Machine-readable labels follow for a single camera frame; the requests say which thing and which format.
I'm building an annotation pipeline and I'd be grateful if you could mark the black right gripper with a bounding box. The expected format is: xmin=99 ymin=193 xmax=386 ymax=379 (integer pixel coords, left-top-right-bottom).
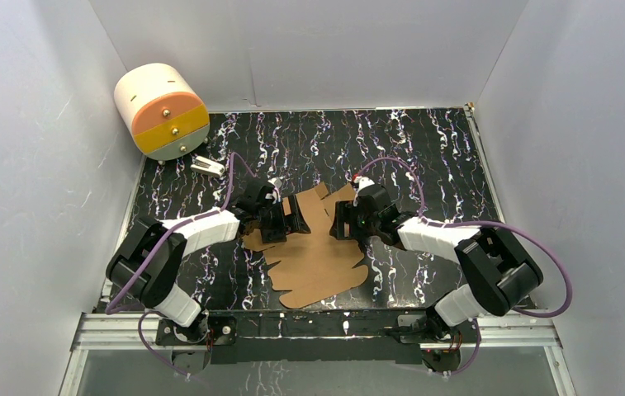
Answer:
xmin=329 ymin=200 xmax=380 ymax=240

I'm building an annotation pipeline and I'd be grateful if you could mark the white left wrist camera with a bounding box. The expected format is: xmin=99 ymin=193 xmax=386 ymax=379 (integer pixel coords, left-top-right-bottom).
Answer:
xmin=266 ymin=177 xmax=282 ymax=203

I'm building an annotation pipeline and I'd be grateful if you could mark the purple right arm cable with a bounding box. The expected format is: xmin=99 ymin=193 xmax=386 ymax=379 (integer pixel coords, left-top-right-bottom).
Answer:
xmin=354 ymin=157 xmax=574 ymax=377

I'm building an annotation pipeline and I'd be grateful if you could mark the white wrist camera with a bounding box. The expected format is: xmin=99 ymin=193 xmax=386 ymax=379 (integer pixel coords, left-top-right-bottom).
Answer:
xmin=350 ymin=174 xmax=376 ymax=193
xmin=266 ymin=177 xmax=282 ymax=203

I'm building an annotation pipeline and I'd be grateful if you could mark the aluminium front rail frame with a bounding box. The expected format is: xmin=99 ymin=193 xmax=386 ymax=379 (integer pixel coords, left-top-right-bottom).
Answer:
xmin=60 ymin=308 xmax=575 ymax=395

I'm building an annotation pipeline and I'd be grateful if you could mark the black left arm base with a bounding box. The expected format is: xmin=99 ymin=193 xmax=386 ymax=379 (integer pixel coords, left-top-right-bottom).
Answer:
xmin=155 ymin=312 xmax=237 ymax=375

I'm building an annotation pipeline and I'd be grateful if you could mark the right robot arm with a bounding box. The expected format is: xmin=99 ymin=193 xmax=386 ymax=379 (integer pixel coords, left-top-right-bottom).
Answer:
xmin=329 ymin=183 xmax=543 ymax=342

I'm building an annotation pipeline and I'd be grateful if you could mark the round pastel drawer cabinet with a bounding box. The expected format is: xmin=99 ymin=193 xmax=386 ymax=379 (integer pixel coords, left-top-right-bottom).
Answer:
xmin=113 ymin=63 xmax=210 ymax=162

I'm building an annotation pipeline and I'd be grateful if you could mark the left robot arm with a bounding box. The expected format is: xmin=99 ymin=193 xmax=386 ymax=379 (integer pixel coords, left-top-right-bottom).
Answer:
xmin=106 ymin=178 xmax=310 ymax=343

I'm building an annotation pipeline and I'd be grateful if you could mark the white stapler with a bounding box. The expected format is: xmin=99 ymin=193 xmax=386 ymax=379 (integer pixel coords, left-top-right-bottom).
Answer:
xmin=190 ymin=156 xmax=225 ymax=178

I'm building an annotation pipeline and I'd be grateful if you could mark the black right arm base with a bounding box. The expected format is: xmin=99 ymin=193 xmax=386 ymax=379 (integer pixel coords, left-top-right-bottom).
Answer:
xmin=385 ymin=309 xmax=482 ymax=377

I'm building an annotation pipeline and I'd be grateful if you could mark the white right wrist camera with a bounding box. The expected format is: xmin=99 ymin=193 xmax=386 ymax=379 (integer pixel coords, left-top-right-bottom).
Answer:
xmin=350 ymin=174 xmax=376 ymax=193

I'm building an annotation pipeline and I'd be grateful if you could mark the brown cardboard box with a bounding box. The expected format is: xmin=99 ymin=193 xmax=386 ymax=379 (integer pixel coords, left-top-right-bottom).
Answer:
xmin=243 ymin=182 xmax=369 ymax=309

